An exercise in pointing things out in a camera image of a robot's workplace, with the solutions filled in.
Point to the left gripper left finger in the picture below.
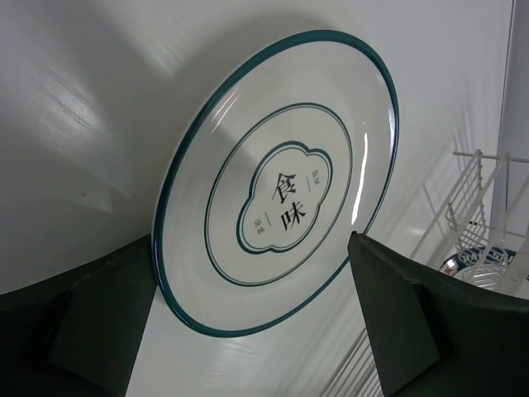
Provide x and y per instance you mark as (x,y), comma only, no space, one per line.
(78,333)

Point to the white plate teal rings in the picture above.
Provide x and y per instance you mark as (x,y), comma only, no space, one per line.
(273,186)

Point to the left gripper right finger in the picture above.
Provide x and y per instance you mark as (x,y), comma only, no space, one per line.
(434,335)

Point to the metal wire dish rack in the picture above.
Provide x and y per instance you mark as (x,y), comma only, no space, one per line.
(464,244)

